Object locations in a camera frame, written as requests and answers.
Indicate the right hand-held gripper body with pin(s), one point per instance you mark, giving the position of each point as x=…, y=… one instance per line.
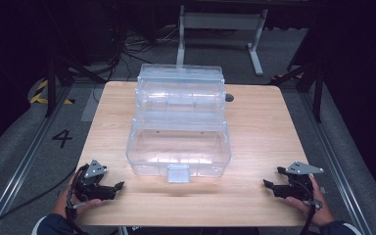
x=302, y=186

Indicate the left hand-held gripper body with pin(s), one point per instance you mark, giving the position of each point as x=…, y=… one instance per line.
x=89, y=187

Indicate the clear plastic storage box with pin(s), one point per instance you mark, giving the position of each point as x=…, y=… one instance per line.
x=178, y=150

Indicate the person's left hand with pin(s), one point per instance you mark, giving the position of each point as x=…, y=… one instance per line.
x=62, y=205

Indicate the person's right hand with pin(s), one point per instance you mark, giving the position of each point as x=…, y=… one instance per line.
x=323, y=213

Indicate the black tripod stand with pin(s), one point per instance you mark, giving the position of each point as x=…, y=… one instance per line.
x=50, y=88
x=318, y=94

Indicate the dark round table grommet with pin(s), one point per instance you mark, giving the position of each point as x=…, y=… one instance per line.
x=230, y=97

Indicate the grey metal floor rail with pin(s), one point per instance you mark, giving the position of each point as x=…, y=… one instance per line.
x=23, y=163
x=336, y=163

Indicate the white metal desk frame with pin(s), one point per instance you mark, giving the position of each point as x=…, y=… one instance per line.
x=222, y=21

